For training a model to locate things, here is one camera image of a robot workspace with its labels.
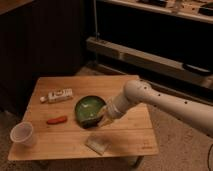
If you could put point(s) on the white sponge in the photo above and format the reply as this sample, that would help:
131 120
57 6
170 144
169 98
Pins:
97 144

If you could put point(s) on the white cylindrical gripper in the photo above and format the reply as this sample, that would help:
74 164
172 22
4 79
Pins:
117 107

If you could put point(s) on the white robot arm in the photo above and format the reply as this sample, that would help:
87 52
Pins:
197 115

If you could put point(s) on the wooden table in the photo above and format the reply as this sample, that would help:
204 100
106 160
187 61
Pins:
133 135

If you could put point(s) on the metal shelf unit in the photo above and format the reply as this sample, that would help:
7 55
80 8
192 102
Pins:
172 51

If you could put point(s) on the green bowl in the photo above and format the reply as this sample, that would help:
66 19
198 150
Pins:
87 108

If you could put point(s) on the white bottle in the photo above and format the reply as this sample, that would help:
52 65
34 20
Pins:
57 96

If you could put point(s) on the white plastic cup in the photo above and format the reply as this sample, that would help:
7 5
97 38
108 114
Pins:
24 134

